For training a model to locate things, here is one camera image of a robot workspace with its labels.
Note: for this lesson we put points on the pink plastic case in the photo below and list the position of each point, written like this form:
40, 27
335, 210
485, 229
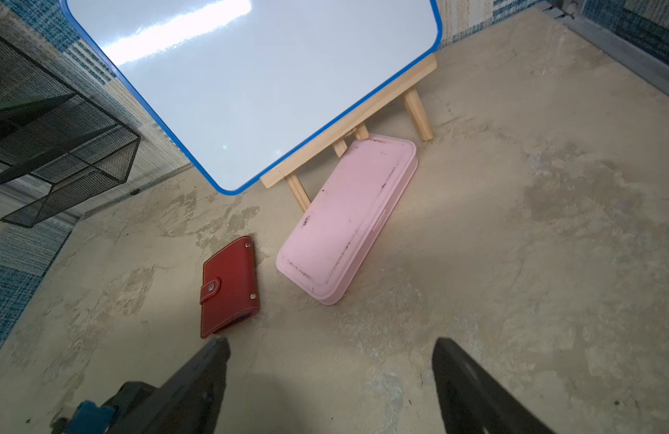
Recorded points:
329, 244

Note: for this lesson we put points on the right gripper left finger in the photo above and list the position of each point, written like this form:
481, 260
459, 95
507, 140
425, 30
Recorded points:
189, 402

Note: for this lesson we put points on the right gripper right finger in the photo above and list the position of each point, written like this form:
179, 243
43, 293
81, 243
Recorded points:
471, 400

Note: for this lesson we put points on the red leather wallet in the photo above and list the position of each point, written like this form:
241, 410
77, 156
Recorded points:
229, 292

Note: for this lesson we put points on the blue framed whiteboard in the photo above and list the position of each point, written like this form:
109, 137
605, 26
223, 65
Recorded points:
239, 86

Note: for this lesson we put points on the teal storage tray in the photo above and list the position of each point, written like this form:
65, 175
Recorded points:
86, 418

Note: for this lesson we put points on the black wire shelf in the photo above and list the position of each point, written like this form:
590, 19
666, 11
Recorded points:
58, 148

